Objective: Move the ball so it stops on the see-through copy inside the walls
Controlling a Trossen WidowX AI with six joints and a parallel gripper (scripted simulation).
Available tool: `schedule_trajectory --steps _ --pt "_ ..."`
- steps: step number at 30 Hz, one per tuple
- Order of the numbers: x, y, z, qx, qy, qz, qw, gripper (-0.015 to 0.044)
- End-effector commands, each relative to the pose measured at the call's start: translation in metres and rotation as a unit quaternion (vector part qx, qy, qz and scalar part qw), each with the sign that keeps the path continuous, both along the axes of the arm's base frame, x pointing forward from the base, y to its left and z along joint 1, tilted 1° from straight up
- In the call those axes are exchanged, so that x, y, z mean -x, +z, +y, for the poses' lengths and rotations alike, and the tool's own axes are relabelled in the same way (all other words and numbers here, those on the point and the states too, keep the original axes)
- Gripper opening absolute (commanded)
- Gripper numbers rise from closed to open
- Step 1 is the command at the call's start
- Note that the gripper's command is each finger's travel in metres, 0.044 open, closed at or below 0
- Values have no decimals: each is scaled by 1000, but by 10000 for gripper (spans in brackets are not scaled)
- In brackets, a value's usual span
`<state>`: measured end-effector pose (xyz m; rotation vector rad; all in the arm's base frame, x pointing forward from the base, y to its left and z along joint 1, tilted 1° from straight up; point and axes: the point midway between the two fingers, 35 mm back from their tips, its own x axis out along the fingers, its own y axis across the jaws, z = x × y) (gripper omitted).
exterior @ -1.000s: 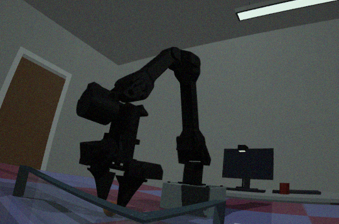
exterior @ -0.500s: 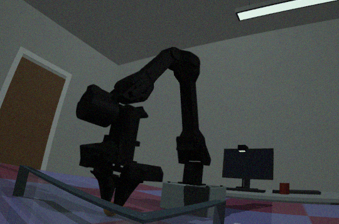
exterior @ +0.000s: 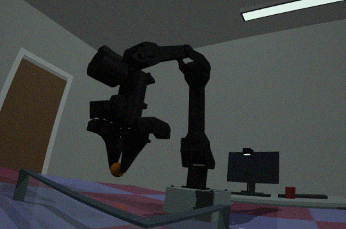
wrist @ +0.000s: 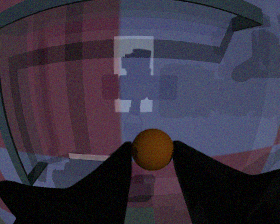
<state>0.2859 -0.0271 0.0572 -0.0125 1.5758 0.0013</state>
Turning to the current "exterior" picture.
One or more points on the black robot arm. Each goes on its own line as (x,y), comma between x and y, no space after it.
(111,69)

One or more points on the brown ball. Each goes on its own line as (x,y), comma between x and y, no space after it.
(115,170)

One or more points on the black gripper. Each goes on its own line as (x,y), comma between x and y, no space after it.
(134,135)

